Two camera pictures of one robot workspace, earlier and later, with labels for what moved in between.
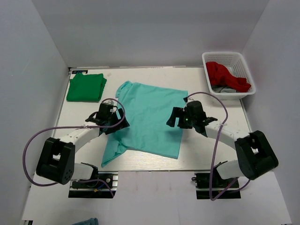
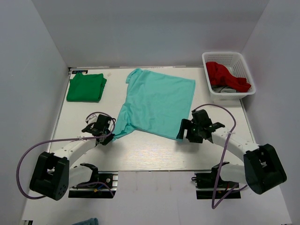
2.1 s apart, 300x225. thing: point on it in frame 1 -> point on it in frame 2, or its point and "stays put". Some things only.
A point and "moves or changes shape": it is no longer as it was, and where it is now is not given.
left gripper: [124, 124] -> [109, 138]
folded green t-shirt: [86, 87] stays put
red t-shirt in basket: [219, 75] stays put
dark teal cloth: [92, 221] stays put
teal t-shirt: [148, 109] moves or changes shape
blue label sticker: [84, 71] stays put
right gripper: [176, 112] -> [187, 124]
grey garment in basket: [222, 89] stays put
